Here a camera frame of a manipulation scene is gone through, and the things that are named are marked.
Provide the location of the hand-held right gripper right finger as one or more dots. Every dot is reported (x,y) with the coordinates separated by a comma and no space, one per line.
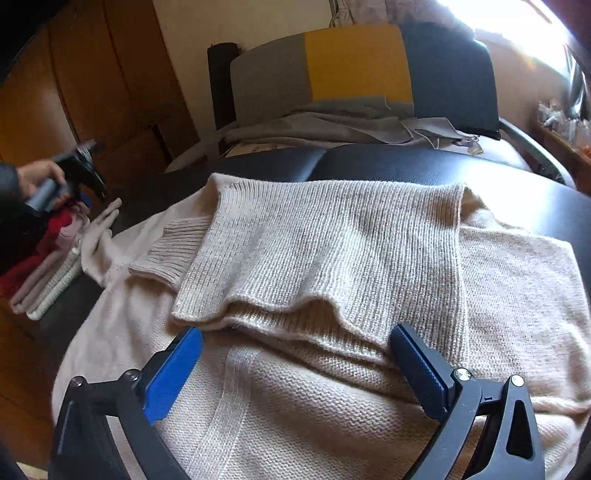
(421,374)

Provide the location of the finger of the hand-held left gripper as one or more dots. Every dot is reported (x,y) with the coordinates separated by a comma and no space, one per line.
(94,182)

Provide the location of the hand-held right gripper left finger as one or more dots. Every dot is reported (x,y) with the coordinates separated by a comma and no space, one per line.
(170,374)

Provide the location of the beige knit sweater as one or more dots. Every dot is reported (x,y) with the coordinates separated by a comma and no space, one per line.
(323,277)

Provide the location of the person's left forearm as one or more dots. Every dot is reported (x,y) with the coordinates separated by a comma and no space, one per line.
(10,184)

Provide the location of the stack of folded clothes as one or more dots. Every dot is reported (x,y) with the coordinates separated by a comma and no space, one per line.
(55,263)

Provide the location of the person's left hand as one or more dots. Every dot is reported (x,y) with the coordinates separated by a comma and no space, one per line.
(39,175)

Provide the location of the red garment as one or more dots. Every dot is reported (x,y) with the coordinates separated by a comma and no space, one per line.
(32,251)

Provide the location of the white knit garment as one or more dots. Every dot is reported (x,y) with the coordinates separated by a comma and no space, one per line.
(57,281)

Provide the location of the wooden wardrobe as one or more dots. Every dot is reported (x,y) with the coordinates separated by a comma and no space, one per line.
(87,87)

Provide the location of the black leather seat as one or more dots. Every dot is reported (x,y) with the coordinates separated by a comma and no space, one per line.
(415,168)

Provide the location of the grey cloth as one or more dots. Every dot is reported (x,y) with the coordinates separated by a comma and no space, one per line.
(314,127)

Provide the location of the light beige cloth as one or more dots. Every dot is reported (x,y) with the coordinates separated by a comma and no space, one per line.
(438,134)

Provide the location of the black chair armrest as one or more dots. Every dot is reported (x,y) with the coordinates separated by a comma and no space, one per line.
(538,147)

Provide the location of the grey yellow navy chair back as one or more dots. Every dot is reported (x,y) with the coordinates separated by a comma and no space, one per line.
(351,74)

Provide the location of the cluttered wooden shelf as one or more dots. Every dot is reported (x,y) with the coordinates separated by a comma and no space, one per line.
(565,134)

